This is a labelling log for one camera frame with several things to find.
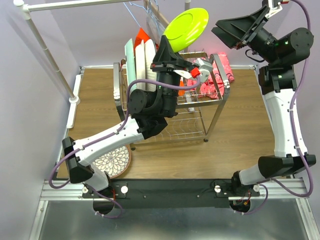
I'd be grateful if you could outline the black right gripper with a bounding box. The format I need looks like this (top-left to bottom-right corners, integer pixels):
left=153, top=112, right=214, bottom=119
left=211, top=4, right=279, bottom=65

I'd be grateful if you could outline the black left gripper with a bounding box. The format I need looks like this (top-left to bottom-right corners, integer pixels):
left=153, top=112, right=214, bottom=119
left=150, top=37, right=192, bottom=117

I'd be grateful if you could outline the flower plate brown rim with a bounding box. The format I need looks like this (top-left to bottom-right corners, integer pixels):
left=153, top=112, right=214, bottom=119
left=93, top=145, right=132, bottom=179
left=144, top=39, right=157, bottom=81

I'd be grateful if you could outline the lime green plate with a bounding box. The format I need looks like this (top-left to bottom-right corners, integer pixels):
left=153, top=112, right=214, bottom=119
left=163, top=7, right=209, bottom=53

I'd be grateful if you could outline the mint rectangular plate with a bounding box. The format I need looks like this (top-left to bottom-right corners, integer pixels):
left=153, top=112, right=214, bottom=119
left=124, top=38, right=136, bottom=86

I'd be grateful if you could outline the orange plastic plate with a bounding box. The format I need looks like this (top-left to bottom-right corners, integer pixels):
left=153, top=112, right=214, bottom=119
left=178, top=77, right=187, bottom=97

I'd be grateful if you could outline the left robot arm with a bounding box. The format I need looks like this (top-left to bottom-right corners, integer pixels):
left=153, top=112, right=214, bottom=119
left=62, top=35, right=200, bottom=198

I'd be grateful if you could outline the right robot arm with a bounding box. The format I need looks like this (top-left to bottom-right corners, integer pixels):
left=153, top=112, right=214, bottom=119
left=212, top=5, right=316, bottom=196

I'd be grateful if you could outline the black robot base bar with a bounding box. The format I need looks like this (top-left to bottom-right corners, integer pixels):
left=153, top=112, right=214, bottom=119
left=82, top=178, right=261, bottom=210

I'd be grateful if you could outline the orange garment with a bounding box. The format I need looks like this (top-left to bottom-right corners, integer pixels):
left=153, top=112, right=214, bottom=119
left=133, top=27, right=159, bottom=51

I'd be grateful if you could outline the pink printed garment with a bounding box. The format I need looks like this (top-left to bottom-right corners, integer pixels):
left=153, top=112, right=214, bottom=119
left=198, top=52, right=235, bottom=100

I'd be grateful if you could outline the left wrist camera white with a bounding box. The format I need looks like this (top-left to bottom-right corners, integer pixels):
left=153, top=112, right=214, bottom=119
left=173, top=57, right=213, bottom=83

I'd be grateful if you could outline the blue wire hanger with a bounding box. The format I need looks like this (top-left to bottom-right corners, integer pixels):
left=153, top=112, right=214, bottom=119
left=123, top=0, right=149, bottom=29

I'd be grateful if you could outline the steel wire dish rack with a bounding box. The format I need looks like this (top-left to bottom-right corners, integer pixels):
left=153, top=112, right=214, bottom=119
left=112, top=51, right=231, bottom=151

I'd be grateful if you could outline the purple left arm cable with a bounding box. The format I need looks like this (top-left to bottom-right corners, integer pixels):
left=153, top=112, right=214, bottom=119
left=48, top=76, right=202, bottom=219

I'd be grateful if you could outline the white clothes rail frame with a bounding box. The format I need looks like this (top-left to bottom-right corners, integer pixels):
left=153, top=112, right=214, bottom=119
left=12, top=0, right=192, bottom=130

